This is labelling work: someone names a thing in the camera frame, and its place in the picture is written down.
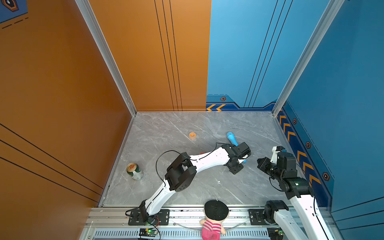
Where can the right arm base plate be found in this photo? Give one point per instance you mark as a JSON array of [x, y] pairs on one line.
[[257, 217]]

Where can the orange tape roll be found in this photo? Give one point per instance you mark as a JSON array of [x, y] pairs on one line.
[[192, 135]]

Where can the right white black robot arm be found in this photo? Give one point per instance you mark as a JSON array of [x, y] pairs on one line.
[[315, 228]]

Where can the blue toy microphone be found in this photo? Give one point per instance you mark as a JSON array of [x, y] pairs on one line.
[[232, 139]]

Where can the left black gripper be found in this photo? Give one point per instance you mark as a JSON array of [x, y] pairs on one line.
[[237, 170]]

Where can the right green circuit board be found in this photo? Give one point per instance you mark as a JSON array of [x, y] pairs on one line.
[[275, 233]]

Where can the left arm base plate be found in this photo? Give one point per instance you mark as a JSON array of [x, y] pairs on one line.
[[159, 219]]

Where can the green circuit board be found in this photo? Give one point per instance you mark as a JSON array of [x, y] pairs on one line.
[[148, 234], [275, 233]]

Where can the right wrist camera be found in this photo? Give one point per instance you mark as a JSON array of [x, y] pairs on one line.
[[276, 150]]

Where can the left green circuit board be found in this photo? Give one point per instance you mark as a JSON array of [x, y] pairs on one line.
[[148, 234]]

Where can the doll with black hat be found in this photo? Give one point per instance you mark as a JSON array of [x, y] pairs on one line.
[[216, 212]]

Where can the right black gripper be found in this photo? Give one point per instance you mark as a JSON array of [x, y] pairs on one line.
[[262, 165]]

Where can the green gold tin can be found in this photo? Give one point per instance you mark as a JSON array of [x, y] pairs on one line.
[[134, 171]]

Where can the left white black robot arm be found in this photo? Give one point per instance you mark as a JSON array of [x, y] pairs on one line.
[[184, 168]]

